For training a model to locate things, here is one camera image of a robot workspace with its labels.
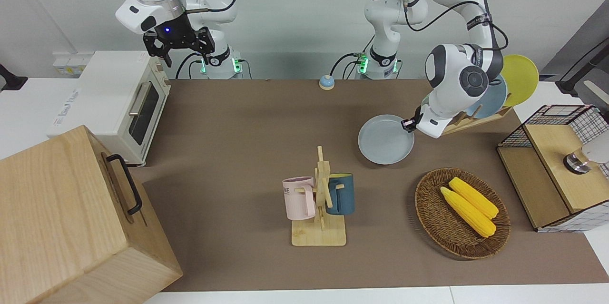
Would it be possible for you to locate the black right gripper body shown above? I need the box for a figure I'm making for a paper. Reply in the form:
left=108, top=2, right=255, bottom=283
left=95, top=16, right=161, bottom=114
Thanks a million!
left=143, top=11, right=216, bottom=57

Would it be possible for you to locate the gray plate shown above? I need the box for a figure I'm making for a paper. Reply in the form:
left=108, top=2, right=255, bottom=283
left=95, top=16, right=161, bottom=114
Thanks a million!
left=358, top=114, right=415, bottom=166

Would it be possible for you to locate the wooden plate rack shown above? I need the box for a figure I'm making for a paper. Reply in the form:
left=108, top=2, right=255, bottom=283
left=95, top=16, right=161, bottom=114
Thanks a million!
left=440, top=103, right=513, bottom=136

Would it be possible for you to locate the blue plate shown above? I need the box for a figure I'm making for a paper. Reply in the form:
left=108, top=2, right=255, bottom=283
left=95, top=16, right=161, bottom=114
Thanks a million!
left=469, top=75, right=509, bottom=119

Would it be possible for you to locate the yellow plate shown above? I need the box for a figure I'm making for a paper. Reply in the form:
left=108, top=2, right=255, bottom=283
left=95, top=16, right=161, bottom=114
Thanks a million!
left=500, top=55, right=540, bottom=108

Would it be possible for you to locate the white toaster oven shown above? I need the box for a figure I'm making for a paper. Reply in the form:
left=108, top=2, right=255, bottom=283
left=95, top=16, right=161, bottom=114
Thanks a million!
left=46, top=50, right=172, bottom=167

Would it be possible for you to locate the dark blue mug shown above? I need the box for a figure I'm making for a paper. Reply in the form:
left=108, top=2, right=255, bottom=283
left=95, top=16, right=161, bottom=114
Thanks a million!
left=326, top=173, right=355, bottom=216

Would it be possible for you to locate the yellow corn cob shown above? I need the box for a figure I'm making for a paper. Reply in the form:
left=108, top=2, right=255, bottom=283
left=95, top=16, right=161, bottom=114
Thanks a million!
left=440, top=186, right=497, bottom=238
left=449, top=177, right=500, bottom=219

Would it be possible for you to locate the brown table mat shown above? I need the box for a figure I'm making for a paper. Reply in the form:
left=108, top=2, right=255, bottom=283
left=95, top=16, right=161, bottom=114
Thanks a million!
left=128, top=79, right=609, bottom=292

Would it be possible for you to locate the brown wicker basket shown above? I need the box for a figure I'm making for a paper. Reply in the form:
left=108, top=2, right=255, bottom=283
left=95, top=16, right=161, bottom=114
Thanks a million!
left=415, top=167, right=511, bottom=260

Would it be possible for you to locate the pink mug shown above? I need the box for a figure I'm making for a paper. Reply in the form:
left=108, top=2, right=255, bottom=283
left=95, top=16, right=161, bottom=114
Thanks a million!
left=283, top=177, right=317, bottom=221

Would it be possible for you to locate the wooden mug tree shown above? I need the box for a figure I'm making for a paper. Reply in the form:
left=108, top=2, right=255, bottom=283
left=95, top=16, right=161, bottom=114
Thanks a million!
left=291, top=146, right=347, bottom=247

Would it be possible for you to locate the gray office chair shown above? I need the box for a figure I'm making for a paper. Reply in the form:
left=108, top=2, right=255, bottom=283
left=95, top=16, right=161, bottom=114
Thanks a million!
left=542, top=9, right=609, bottom=105

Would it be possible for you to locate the silver white lamp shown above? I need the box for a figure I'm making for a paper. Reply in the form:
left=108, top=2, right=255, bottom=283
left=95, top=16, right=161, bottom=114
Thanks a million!
left=564, top=130, right=609, bottom=175

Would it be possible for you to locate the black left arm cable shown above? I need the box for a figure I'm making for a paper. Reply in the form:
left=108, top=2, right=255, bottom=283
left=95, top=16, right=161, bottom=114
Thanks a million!
left=401, top=0, right=510, bottom=52

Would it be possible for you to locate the white wall power strip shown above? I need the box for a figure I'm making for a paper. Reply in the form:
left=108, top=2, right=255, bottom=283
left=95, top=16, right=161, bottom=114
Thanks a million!
left=52, top=52, right=96, bottom=77

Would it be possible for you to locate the wire grid wooden shelf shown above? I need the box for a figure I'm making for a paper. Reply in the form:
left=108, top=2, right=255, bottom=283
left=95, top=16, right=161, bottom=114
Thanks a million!
left=497, top=104, right=609, bottom=233

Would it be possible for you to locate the black clamp mount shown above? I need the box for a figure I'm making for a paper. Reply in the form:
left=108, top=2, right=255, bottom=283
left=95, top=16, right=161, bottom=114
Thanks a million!
left=0, top=64, right=28, bottom=92

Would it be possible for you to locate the wooden box with black handle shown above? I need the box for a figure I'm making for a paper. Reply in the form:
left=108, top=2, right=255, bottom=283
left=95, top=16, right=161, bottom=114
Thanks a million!
left=0, top=125, right=184, bottom=304

